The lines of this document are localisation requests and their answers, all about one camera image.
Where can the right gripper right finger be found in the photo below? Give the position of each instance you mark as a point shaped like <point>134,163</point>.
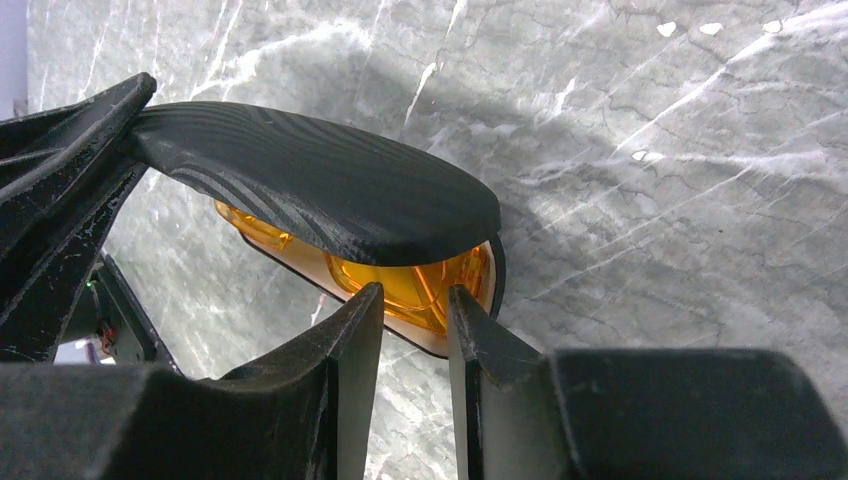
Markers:
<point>645,413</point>

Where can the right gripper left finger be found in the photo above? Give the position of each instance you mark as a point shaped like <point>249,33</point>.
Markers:
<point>301,411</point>

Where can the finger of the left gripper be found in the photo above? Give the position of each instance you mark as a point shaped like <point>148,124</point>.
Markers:
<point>63,181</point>

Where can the orange transparent sunglasses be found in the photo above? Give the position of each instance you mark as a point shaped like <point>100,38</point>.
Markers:
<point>413,295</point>

